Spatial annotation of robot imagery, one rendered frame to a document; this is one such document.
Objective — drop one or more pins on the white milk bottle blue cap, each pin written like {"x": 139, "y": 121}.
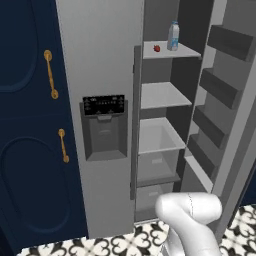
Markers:
{"x": 173, "y": 37}

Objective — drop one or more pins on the grey fridge door with bins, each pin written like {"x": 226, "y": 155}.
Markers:
{"x": 245, "y": 86}

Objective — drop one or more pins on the grey fridge body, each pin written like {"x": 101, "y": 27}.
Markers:
{"x": 156, "y": 16}

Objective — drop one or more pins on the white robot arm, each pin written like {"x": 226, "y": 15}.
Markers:
{"x": 190, "y": 216}

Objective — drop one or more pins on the navy cupboard door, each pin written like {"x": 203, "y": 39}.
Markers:
{"x": 33, "y": 186}
{"x": 23, "y": 50}

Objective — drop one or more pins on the red strawberry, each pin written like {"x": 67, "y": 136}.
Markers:
{"x": 156, "y": 48}

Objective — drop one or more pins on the dark grey door bin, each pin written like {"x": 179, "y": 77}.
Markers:
{"x": 209, "y": 126}
{"x": 201, "y": 156}
{"x": 230, "y": 41}
{"x": 218, "y": 87}

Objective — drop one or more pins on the grey fridge door with dispenser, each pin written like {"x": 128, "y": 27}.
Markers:
{"x": 100, "y": 50}

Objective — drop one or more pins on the clear fridge drawer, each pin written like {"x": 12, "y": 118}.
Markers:
{"x": 155, "y": 165}
{"x": 150, "y": 196}

